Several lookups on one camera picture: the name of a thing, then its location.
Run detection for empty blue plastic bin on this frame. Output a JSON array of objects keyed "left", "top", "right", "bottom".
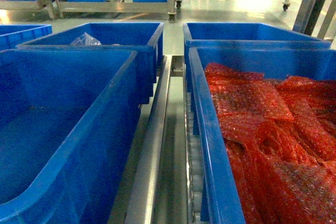
[{"left": 1, "top": 50, "right": 148, "bottom": 223}]

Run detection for blue bin with red wrap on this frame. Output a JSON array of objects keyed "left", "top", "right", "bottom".
[{"left": 186, "top": 47, "right": 335, "bottom": 223}]

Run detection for blue bin with plastic bag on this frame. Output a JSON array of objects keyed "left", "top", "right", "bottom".
[{"left": 17, "top": 22, "right": 164, "bottom": 83}]

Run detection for blue bin behind red wrap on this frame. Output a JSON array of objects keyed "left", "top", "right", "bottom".
[{"left": 183, "top": 22, "right": 331, "bottom": 64}]

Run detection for red bubble wrap sheets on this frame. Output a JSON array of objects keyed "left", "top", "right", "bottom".
[{"left": 205, "top": 63, "right": 335, "bottom": 223}]

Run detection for stainless steel shelf rack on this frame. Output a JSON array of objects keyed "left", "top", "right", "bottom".
[{"left": 108, "top": 55, "right": 202, "bottom": 223}]

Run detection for clear plastic bag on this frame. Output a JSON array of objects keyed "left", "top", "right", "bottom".
[{"left": 70, "top": 33, "right": 102, "bottom": 46}]

